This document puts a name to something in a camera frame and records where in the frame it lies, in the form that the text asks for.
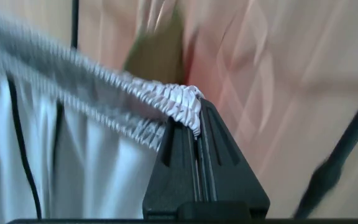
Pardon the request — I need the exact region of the green printed sleeveless shirt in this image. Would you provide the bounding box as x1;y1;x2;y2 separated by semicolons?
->
122;7;188;85

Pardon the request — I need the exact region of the black clothes rack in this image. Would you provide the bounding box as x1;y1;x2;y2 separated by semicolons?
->
70;0;358;220

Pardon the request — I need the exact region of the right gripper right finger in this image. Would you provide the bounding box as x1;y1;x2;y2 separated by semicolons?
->
196;98;271;218

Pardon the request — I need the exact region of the pale grey garment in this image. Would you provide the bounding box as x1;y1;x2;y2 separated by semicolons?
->
0;2;205;220

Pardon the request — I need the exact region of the beige curtain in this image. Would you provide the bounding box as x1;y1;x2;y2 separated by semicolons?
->
0;0;358;218

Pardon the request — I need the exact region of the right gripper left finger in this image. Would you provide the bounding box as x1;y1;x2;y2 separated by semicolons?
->
142;118;202;218

